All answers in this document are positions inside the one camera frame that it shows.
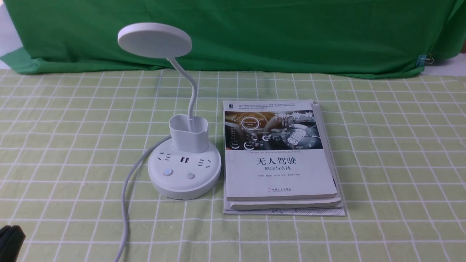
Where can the black gripper finger at corner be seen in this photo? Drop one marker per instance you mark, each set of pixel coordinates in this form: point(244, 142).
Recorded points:
point(11, 240)

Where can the white desk lamp with sockets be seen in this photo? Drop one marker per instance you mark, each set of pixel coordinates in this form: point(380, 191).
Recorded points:
point(186, 165)

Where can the green checked tablecloth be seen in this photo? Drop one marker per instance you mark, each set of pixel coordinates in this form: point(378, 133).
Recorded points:
point(69, 140)

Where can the top book self-driving cover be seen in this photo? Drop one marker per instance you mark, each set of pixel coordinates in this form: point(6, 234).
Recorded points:
point(276, 171)

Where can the middle white book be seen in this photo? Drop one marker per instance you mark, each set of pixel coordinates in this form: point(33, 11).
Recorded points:
point(291, 203)

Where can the green backdrop cloth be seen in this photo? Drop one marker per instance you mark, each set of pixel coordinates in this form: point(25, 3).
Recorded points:
point(368, 39)

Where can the teal binder clip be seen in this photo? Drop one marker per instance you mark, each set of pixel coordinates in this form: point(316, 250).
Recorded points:
point(424, 60)

